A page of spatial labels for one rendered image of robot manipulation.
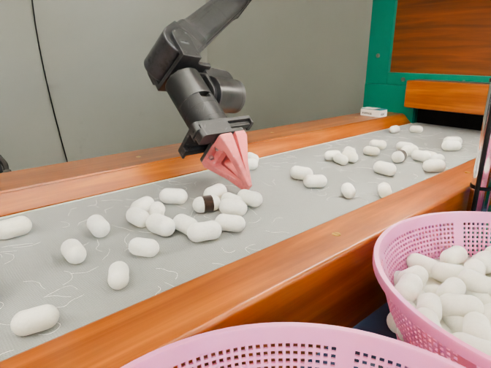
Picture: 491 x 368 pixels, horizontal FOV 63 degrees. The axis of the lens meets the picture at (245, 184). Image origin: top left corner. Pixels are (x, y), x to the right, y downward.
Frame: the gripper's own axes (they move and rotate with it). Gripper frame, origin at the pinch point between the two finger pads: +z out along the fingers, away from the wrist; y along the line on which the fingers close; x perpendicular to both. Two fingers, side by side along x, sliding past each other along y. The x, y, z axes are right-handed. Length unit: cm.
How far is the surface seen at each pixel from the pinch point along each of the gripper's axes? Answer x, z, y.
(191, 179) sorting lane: 9.3, -7.7, -0.9
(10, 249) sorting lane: 4.6, -1.8, -28.2
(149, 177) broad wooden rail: 10.7, -10.4, -6.5
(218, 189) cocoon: 0.7, -0.5, -4.0
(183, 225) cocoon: -2.8, 4.2, -13.4
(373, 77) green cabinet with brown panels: 10, -28, 74
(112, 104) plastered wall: 146, -146, 72
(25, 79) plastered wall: 131, -155, 25
